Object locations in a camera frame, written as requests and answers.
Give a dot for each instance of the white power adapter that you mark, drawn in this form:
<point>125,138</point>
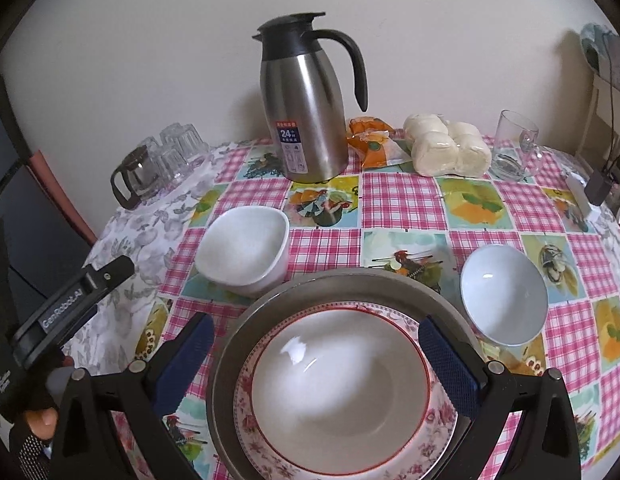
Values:
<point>579,197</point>

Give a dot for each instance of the stainless steel plate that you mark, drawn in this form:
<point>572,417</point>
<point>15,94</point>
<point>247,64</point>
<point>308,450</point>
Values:
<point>310,290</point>

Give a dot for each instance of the glass coffee pot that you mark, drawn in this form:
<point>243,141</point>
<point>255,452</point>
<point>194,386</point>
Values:
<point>137,177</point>

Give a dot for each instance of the black power adapter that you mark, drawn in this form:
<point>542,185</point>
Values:
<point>598,187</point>

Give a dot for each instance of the white square bowl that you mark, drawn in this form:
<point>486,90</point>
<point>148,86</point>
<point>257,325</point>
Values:
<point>242,250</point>

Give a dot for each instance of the pale round bowl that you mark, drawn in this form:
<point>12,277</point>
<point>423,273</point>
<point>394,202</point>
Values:
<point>504,295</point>

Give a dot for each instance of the orange snack packet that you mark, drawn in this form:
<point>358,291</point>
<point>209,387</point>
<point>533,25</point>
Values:
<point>377,147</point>

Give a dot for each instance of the dark panel with orange edge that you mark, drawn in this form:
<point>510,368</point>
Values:
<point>45,220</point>

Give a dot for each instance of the person's left hand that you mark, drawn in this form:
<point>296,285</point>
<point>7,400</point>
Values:
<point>37,432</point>

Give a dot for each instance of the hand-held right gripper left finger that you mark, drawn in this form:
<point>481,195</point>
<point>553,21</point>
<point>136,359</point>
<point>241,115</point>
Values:
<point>186,360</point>

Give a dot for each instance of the floral red-rimmed bowl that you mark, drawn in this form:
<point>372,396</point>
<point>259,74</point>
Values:
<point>340,385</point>

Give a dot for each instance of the pink checkered tablecloth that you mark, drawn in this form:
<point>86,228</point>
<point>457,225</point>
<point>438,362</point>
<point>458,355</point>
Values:
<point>404,200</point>

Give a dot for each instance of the clear glass mug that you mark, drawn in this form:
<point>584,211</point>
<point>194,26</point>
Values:
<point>514,150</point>

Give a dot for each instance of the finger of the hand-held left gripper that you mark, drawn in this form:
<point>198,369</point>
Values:
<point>112,272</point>

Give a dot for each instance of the stainless steel thermos jug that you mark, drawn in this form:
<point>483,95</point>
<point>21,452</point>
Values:
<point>310,100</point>

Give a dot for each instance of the clear drinking glass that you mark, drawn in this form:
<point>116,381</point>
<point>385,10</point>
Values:
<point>185,140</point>
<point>172,165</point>
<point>149,146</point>

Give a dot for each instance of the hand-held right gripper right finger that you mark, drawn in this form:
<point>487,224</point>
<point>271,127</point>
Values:
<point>447,365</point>

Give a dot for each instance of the bag of white steamed buns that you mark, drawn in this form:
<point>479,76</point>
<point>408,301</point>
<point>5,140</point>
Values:
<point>447,147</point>

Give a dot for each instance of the grey floral white cloth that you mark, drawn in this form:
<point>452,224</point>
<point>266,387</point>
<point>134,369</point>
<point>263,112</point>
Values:
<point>135,240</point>

